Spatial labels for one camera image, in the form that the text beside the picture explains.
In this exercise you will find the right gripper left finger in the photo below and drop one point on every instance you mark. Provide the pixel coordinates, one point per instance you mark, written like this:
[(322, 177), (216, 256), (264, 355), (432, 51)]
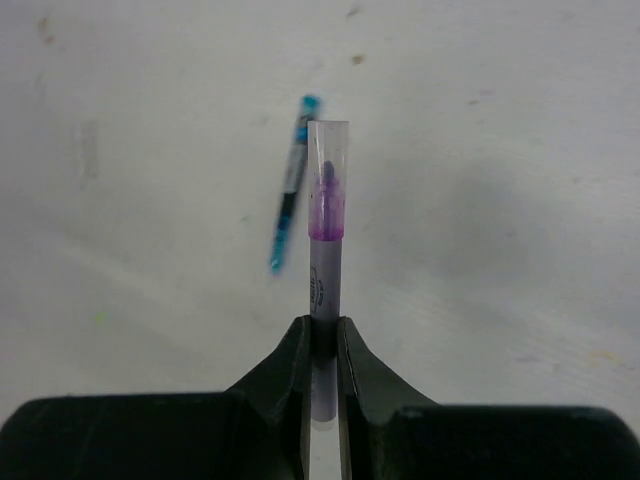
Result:
[(259, 428)]

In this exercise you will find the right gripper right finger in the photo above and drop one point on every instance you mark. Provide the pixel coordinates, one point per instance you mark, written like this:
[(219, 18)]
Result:
[(389, 430)]

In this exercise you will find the purple highlighter pen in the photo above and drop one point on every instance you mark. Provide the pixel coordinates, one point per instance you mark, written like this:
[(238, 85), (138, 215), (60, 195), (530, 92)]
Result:
[(327, 167)]

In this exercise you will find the blue gel pen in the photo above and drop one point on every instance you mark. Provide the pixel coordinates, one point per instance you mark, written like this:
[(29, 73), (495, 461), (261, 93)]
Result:
[(309, 110)]

